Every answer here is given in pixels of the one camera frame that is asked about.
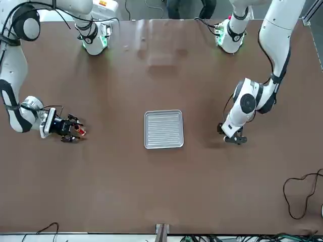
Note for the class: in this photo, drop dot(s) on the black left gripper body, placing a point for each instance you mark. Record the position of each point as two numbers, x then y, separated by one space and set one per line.
220 128

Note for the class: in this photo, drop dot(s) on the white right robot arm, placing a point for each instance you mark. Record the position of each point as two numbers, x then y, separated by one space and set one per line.
12 63

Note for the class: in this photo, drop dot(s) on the aluminium frame bar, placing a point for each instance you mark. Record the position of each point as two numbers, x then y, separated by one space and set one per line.
309 15

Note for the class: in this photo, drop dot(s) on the silver ribbed metal tray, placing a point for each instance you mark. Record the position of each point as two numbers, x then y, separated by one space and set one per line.
164 129

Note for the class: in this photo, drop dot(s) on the white control box yellow label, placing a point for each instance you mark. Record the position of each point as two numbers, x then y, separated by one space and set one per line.
106 7

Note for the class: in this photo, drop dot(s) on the aluminium frame post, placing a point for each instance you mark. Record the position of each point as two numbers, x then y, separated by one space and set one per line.
162 233

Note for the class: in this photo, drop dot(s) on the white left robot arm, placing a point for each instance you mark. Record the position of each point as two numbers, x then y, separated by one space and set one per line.
275 37

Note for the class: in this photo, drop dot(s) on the person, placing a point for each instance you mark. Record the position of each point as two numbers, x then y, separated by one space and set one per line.
174 10

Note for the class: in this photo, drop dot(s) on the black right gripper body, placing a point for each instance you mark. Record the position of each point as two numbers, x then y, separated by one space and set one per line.
59 126

